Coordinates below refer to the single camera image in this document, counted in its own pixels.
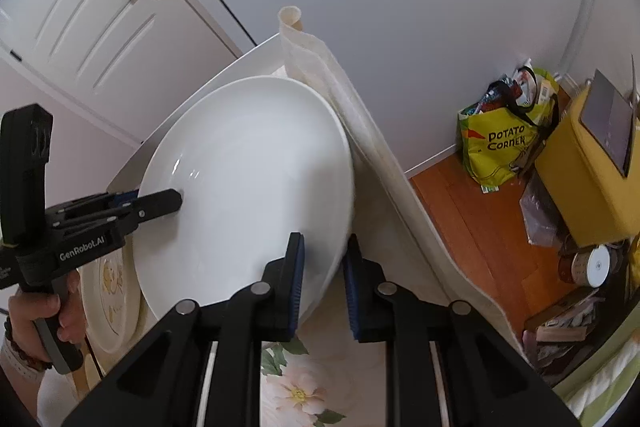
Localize large white plate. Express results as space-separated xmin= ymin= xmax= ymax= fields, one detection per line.
xmin=132 ymin=76 xmax=355 ymax=319

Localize person's left hand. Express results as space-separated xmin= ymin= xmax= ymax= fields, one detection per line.
xmin=9 ymin=271 xmax=87 ymax=362

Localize floral cream tablecloth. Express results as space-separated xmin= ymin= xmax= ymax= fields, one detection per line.
xmin=260 ymin=6 xmax=520 ymax=426

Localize cream duck pattern plate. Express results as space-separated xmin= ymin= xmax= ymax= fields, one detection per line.
xmin=80 ymin=239 xmax=146 ymax=355

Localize white door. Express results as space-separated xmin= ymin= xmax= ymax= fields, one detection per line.
xmin=1 ymin=0 xmax=236 ymax=144

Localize green Potato Corner bag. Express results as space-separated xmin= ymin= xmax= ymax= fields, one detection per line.
xmin=458 ymin=62 xmax=560 ymax=192

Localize round white tin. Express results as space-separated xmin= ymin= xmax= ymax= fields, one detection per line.
xmin=570 ymin=245 xmax=611 ymax=288

